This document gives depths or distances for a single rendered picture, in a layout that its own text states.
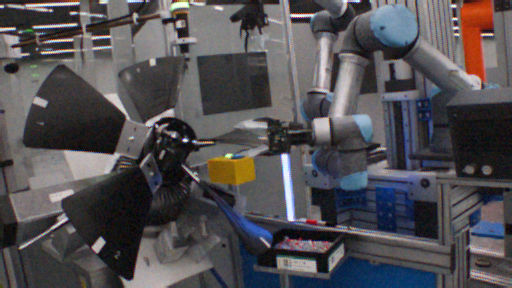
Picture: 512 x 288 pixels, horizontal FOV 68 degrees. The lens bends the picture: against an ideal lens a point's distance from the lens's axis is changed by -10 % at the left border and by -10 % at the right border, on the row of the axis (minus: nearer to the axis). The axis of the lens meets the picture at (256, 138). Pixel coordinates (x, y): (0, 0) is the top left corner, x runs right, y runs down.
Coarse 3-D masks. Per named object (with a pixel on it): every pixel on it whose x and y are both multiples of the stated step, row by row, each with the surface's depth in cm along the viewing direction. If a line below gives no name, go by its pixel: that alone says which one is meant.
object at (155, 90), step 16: (144, 64) 123; (160, 64) 123; (176, 64) 123; (128, 80) 121; (144, 80) 120; (160, 80) 118; (176, 80) 118; (144, 96) 117; (160, 96) 114; (176, 96) 113; (144, 112) 114; (160, 112) 112
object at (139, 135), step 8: (128, 120) 101; (128, 128) 101; (136, 128) 102; (144, 128) 102; (128, 136) 101; (136, 136) 102; (144, 136) 103; (120, 144) 101; (128, 144) 102; (136, 144) 102; (120, 152) 101; (128, 152) 102; (136, 152) 102
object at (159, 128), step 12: (168, 120) 103; (180, 120) 105; (156, 132) 98; (168, 132) 101; (180, 132) 103; (192, 132) 104; (144, 144) 103; (156, 144) 97; (168, 144) 99; (180, 144) 100; (192, 144) 101; (144, 156) 105; (156, 156) 99; (168, 156) 98; (180, 156) 99; (168, 168) 101; (180, 168) 103; (168, 180) 104; (180, 180) 107
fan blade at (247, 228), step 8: (208, 192) 96; (216, 200) 95; (224, 208) 95; (232, 216) 95; (240, 216) 100; (232, 224) 92; (240, 224) 95; (248, 224) 100; (240, 232) 92; (248, 232) 95; (256, 232) 100; (264, 232) 106; (240, 240) 89; (248, 240) 92; (256, 240) 95; (272, 240) 105; (248, 248) 89; (256, 248) 92; (264, 248) 95
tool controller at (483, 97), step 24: (456, 96) 93; (480, 96) 88; (504, 96) 84; (456, 120) 89; (480, 120) 85; (504, 120) 82; (456, 144) 92; (480, 144) 88; (504, 144) 84; (456, 168) 94; (480, 168) 90; (504, 168) 86
